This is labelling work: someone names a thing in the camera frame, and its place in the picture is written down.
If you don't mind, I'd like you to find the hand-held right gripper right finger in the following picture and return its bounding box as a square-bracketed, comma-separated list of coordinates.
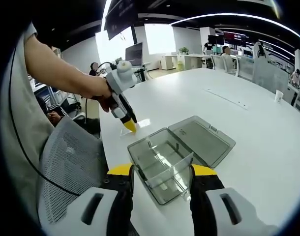
[188, 164, 280, 236]

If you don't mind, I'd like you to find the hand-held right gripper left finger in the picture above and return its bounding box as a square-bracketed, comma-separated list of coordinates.
[38, 163, 136, 236]

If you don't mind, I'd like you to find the clear plastic divider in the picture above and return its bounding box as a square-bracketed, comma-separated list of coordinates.
[144, 151, 195, 189]
[120, 118, 151, 138]

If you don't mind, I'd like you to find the grey transparent guide fixture box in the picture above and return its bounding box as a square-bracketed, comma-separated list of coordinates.
[127, 115, 237, 206]

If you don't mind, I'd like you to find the person's left hand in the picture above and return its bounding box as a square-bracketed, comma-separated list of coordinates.
[90, 78, 114, 113]

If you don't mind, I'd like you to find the black desk monitor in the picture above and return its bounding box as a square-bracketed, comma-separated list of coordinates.
[124, 42, 144, 67]

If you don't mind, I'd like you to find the black hanging screen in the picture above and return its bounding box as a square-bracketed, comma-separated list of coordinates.
[103, 0, 139, 41]

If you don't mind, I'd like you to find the grey mesh office chair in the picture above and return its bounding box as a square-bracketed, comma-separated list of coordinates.
[37, 116, 141, 236]

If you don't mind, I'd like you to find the metal shelf rack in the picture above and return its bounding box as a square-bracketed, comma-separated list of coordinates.
[29, 75, 82, 115]

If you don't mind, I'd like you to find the white paper cup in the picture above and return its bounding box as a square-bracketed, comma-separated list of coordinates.
[274, 89, 284, 104]

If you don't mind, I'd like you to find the white robot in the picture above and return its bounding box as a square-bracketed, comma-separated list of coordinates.
[253, 41, 268, 59]

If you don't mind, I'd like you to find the frosted partition panel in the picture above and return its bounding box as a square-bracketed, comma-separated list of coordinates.
[252, 58, 289, 95]

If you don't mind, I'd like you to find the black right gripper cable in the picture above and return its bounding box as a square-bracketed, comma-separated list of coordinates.
[6, 48, 81, 197]

